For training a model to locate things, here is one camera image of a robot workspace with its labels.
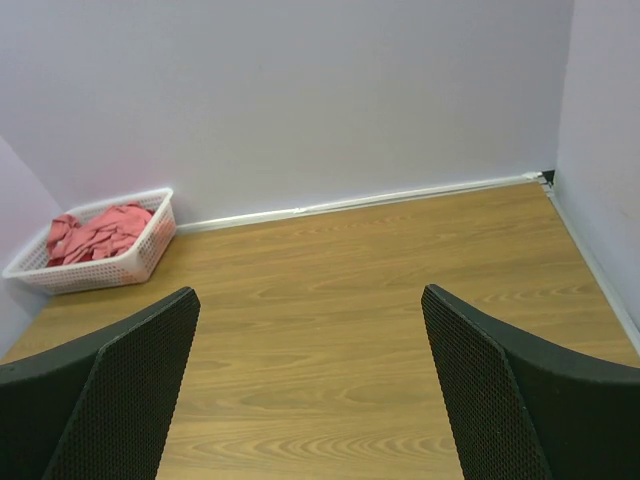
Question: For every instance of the white plastic laundry basket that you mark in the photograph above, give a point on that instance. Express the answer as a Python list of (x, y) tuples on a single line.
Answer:
[(132, 267)]

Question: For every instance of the pink t shirt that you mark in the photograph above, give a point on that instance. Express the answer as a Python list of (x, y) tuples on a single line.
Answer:
[(107, 235)]

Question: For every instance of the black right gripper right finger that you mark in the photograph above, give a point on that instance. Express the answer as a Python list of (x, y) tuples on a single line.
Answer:
[(521, 407)]

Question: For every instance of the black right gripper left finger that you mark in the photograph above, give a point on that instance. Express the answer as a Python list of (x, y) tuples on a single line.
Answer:
[(99, 406)]

